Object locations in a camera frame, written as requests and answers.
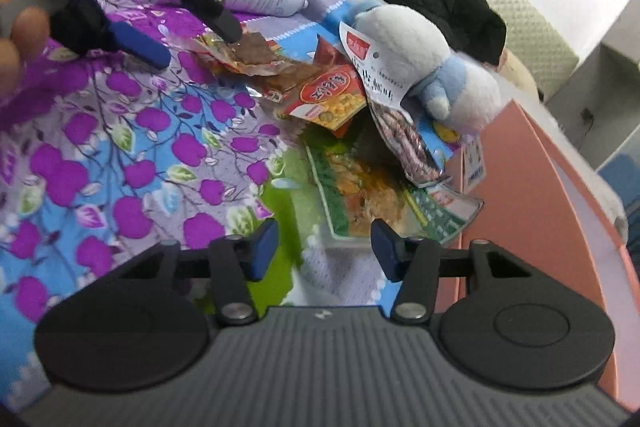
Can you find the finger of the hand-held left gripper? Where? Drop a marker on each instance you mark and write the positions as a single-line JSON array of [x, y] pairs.
[[142, 47], [220, 19]]

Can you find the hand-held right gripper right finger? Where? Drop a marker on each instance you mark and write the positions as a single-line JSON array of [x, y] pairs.
[[385, 252]]

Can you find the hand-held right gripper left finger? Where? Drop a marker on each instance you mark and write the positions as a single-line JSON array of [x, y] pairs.
[[262, 251]]

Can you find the brown snack packet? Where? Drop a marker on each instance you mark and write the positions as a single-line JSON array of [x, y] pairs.
[[255, 49]]

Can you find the green snack packet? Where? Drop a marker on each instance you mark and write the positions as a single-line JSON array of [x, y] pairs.
[[360, 192]]

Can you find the pink cardboard box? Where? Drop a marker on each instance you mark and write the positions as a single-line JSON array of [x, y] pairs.
[[515, 187]]

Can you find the person's left hand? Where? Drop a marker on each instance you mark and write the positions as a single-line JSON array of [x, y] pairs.
[[30, 32]]

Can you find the purple floral bed sheet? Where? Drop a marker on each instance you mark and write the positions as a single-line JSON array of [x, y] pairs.
[[125, 147]]

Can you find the blue snack packet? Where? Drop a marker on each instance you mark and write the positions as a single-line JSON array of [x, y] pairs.
[[440, 142]]

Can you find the red and yellow snack packet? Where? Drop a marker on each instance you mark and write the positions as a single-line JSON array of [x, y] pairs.
[[325, 97]]

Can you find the white red-label snack packet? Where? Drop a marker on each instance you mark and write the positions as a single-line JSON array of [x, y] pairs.
[[380, 77]]

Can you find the white and blue plush toy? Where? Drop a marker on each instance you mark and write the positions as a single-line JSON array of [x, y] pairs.
[[410, 42]]

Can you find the beige pillow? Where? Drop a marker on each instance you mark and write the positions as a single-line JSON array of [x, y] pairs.
[[517, 72]]

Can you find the blue padded board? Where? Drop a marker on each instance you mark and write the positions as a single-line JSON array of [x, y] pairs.
[[622, 179]]

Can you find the black wall outlet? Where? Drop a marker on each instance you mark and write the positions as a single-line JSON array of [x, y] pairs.
[[586, 113]]

